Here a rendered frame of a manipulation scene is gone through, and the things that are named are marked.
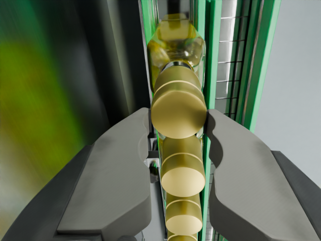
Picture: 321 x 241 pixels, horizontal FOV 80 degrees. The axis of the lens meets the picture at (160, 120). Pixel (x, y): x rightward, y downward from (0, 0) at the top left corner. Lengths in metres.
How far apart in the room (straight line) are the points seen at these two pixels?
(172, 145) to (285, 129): 0.58
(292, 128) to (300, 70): 0.18
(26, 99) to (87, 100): 0.11
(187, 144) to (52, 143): 0.13
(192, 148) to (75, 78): 0.17
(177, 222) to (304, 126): 0.59
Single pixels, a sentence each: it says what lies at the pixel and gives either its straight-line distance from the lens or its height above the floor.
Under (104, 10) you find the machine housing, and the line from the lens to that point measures 0.50.
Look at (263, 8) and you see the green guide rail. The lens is 0.35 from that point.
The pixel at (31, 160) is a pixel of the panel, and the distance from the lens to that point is 0.19.
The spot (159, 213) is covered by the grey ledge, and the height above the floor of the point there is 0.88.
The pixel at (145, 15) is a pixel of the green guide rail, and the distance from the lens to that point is 0.30.
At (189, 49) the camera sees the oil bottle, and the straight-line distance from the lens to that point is 0.18.
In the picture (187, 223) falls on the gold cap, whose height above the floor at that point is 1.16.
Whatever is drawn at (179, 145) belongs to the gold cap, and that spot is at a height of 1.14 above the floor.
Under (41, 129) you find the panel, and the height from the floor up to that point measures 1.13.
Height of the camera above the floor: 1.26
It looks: 58 degrees down
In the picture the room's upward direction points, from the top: 174 degrees counter-clockwise
